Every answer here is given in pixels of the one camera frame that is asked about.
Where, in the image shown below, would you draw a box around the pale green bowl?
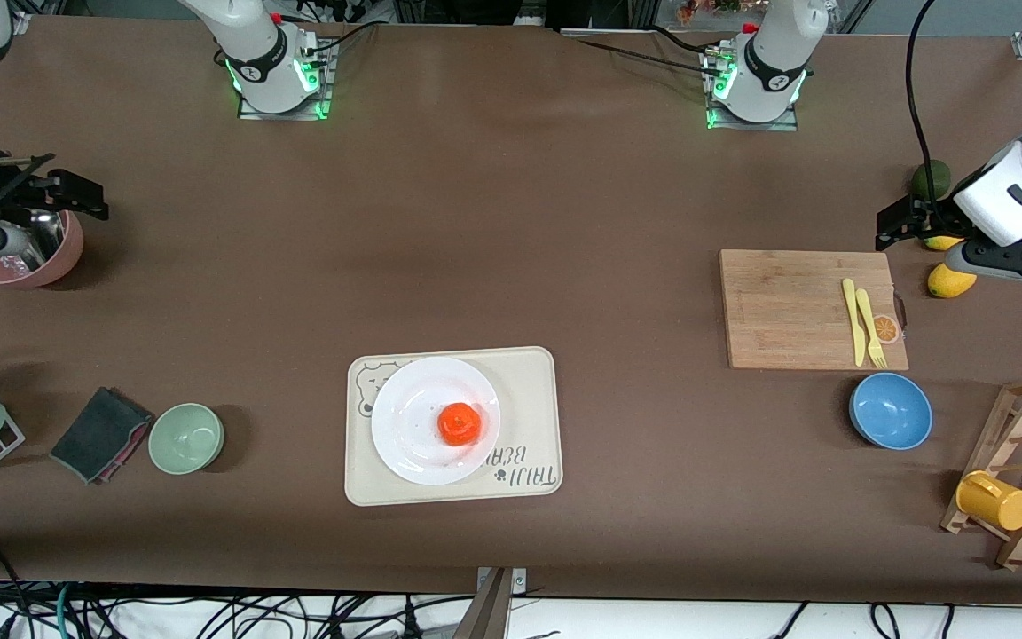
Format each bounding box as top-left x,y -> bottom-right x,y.
148,403 -> 225,476

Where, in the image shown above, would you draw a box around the large yellow lemon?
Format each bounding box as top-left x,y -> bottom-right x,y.
927,264 -> 978,299

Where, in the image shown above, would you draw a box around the beige bear print tray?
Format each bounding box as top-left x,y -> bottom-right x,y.
344,346 -> 563,508

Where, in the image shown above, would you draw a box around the pink bowl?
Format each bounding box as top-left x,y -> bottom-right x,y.
0,210 -> 85,288

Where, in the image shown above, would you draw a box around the black right base cable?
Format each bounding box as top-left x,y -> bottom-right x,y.
298,20 -> 379,56

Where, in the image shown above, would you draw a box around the steel ladle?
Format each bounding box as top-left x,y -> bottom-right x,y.
0,213 -> 66,272

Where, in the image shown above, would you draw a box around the metal table bracket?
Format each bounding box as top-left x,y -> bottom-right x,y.
451,566 -> 528,639

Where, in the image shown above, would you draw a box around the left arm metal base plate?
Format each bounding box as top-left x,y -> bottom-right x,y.
704,49 -> 798,132

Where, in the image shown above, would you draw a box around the white round plate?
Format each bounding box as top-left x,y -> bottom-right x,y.
371,356 -> 502,486

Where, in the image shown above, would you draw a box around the black left base cable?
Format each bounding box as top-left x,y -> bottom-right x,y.
564,35 -> 727,76

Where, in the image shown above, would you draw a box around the dark green fruit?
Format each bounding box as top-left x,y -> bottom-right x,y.
910,161 -> 953,201

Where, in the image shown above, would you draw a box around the yellow plastic knife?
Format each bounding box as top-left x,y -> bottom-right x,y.
842,278 -> 868,367

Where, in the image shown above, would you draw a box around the wooden cutting board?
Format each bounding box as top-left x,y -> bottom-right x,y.
719,249 -> 909,371

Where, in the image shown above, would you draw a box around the yellow plastic fork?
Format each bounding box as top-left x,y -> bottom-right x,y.
855,288 -> 888,369

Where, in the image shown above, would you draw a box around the dark grey folded cloth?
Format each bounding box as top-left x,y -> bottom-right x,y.
50,386 -> 154,485

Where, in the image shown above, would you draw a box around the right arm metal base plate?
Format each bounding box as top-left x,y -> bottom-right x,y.
238,40 -> 334,121

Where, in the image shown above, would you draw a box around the orange fruit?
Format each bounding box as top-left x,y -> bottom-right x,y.
436,402 -> 483,447

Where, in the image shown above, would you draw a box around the black base cable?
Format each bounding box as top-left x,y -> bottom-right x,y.
298,20 -> 379,56
564,35 -> 727,76

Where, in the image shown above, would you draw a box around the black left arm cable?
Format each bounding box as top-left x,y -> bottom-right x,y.
906,0 -> 944,196

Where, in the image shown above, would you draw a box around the blue bowl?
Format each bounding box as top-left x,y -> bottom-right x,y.
849,372 -> 933,451

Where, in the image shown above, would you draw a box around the wooden mug rack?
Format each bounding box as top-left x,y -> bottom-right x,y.
940,375 -> 1022,571

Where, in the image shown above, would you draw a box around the yellow mug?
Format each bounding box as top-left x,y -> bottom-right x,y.
955,470 -> 1022,532

